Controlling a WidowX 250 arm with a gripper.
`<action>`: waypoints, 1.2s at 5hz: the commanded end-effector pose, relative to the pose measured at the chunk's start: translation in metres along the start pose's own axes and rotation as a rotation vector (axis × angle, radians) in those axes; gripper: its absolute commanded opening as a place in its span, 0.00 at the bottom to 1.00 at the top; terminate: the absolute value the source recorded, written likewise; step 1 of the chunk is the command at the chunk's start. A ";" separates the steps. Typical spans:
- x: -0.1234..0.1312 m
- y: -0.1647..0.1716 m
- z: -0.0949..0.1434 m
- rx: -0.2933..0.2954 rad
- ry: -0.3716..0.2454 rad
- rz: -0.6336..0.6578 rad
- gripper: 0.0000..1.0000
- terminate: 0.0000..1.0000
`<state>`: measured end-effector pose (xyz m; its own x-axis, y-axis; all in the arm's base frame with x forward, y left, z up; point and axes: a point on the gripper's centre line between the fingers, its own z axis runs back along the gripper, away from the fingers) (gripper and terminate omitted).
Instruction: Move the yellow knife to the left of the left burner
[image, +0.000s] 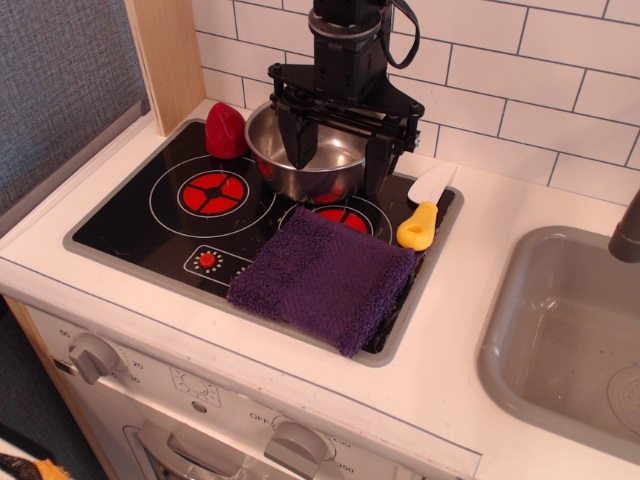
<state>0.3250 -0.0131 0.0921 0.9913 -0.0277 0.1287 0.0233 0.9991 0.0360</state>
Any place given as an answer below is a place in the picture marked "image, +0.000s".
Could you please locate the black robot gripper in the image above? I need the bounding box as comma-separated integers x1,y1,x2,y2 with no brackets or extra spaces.
268,22,425,195

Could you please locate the yellow handled toy knife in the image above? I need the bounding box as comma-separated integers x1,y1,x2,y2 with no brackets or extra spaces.
396,163,456,252

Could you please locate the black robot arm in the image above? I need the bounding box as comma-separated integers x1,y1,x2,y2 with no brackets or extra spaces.
268,1,425,194

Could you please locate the stainless steel pot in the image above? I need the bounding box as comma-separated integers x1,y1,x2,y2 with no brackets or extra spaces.
244,99,381,203

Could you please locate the red toy pepper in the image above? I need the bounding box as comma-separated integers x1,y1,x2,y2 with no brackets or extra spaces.
205,102,249,159

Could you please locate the purple folded towel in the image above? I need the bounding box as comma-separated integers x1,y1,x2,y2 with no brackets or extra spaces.
227,207,417,357

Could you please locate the black toy stovetop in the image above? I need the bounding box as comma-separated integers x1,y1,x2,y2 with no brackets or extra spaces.
63,121,464,367

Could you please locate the grey faucet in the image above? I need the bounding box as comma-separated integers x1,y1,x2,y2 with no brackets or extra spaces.
608,191,640,263

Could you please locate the grey sink basin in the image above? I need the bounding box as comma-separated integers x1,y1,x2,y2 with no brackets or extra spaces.
478,226,639,463

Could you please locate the grey right oven knob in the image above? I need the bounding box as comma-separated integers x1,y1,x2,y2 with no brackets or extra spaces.
264,422,328,479

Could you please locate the grey oven knob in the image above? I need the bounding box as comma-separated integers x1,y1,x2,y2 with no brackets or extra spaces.
69,333,120,385
264,422,328,479

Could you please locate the grey left oven knob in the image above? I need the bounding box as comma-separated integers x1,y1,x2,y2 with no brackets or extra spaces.
69,333,120,385

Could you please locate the white toy oven front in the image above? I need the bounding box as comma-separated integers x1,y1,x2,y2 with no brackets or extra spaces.
26,308,480,479

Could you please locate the orange striped object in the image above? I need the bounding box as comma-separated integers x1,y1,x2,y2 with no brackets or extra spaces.
1,453,71,480

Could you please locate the wooden side post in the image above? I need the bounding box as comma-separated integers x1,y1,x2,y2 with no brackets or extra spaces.
125,0,206,137

